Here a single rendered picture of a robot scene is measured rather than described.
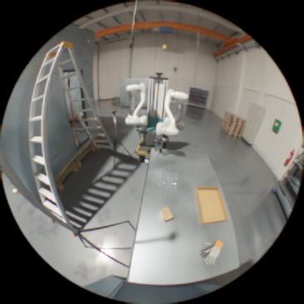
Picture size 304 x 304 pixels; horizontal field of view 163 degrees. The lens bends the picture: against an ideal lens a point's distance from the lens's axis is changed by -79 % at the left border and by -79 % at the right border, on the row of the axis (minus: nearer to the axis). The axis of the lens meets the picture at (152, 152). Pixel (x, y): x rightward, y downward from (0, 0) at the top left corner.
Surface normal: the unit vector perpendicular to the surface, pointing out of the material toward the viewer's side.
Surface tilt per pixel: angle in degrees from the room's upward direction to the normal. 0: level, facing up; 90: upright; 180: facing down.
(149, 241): 0
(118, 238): 0
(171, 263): 0
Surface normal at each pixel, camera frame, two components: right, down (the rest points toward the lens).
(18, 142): 0.99, 0.15
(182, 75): -0.16, 0.57
